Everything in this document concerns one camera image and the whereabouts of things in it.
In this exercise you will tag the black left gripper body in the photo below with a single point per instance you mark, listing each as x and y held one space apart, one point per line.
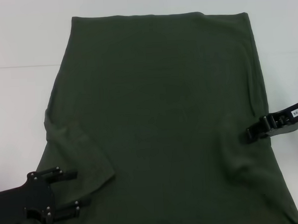
31 198

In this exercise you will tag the dark green shirt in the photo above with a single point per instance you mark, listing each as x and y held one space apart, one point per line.
148 104

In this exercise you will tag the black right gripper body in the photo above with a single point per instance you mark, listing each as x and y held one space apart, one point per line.
287 122

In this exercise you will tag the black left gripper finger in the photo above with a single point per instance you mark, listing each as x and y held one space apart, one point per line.
66 211
66 175

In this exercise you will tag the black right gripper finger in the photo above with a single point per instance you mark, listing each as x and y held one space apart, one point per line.
258 131

